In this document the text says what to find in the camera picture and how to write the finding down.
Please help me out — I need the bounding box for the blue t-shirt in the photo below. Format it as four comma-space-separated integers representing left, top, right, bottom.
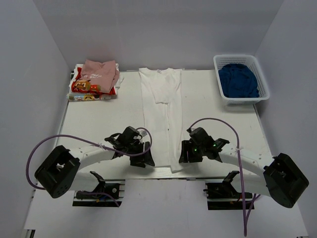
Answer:
218, 63, 259, 98

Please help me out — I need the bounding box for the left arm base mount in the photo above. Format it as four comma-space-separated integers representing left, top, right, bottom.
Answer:
71, 171, 125, 208

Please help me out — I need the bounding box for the red cartoon print t-shirt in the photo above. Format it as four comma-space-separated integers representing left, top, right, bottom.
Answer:
66, 64, 124, 101

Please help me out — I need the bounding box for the pink t-shirt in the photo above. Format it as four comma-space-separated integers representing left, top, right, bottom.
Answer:
81, 59, 119, 93

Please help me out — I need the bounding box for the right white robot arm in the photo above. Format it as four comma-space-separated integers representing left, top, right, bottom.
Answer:
179, 127, 309, 208

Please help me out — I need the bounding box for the white t-shirt black print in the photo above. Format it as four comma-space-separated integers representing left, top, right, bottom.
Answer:
139, 68, 184, 173

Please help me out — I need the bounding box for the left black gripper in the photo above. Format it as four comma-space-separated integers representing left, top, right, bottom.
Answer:
125, 141, 155, 168

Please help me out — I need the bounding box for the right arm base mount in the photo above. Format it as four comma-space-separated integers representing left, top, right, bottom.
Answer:
203, 171, 243, 211

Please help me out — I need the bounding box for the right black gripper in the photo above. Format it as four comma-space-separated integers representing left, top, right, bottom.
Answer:
179, 140, 206, 164

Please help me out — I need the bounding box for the white plastic basket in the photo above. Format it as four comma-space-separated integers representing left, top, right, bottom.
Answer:
213, 54, 269, 105

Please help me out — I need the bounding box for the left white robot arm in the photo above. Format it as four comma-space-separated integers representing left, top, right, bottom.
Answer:
34, 126, 155, 200

